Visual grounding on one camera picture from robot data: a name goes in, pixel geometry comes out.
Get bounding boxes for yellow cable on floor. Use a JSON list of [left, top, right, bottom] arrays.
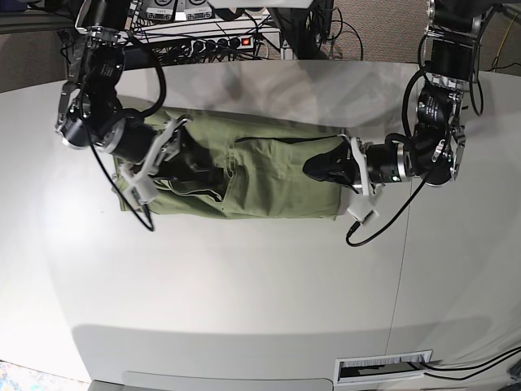
[[490, 11, 521, 73]]

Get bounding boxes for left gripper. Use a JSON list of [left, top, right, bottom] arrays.
[[303, 136, 415, 208]]

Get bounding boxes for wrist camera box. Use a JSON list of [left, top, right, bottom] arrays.
[[123, 183, 159, 209], [347, 198, 379, 225]]

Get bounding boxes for black foot pedal middle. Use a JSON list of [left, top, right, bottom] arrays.
[[146, 7, 174, 21]]

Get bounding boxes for black cable at grommet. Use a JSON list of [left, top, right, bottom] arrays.
[[422, 346, 521, 380]]

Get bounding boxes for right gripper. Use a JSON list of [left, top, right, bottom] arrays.
[[109, 116, 224, 190]]

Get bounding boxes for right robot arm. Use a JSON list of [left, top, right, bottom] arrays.
[[56, 1, 224, 187]]

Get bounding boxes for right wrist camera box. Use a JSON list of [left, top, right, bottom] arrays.
[[123, 183, 159, 209]]

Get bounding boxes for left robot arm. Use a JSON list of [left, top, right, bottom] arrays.
[[303, 1, 501, 196]]

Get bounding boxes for table cable grommet slot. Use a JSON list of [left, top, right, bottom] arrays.
[[333, 350, 432, 385]]

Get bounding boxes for green T-shirt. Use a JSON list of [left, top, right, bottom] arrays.
[[112, 106, 351, 223]]

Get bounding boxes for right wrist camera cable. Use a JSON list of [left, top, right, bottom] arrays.
[[79, 81, 158, 233]]

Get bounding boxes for white desk frame with cables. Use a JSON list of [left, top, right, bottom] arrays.
[[60, 0, 367, 78]]

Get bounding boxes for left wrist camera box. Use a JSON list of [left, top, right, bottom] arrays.
[[347, 198, 379, 225]]

